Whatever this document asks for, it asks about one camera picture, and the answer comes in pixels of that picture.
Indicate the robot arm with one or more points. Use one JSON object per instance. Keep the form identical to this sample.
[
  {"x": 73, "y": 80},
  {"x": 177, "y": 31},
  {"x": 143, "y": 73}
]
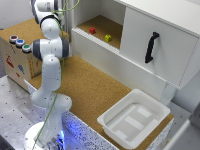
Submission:
[{"x": 50, "y": 76}]

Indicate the yellow block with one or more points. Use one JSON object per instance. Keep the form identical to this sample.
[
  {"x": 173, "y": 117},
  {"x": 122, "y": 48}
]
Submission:
[{"x": 108, "y": 38}]

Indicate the pink block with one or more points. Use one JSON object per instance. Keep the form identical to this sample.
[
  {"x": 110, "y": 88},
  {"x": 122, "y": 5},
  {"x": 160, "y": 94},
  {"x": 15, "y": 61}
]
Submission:
[{"x": 92, "y": 30}]

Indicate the white cabinet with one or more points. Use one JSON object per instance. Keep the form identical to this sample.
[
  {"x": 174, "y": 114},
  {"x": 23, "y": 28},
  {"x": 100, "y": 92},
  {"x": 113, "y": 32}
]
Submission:
[{"x": 100, "y": 56}]

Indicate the white plastic box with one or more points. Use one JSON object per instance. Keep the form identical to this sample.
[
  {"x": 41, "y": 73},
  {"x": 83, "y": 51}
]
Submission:
[{"x": 133, "y": 118}]

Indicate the white sliding door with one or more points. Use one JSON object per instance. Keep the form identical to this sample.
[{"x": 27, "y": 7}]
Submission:
[{"x": 156, "y": 50}]

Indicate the green button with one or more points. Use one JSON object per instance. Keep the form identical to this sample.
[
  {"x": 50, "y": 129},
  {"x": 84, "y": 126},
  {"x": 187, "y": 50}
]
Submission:
[{"x": 26, "y": 48}]

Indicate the wooden drawer box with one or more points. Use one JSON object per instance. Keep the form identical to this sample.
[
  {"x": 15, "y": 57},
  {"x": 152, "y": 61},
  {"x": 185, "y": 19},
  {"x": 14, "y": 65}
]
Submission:
[{"x": 20, "y": 63}]

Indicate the blue button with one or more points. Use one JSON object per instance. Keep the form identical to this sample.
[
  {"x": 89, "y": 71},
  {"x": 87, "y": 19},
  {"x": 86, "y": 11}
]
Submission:
[{"x": 20, "y": 42}]

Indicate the red button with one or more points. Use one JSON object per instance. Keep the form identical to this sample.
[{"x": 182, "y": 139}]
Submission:
[{"x": 13, "y": 38}]

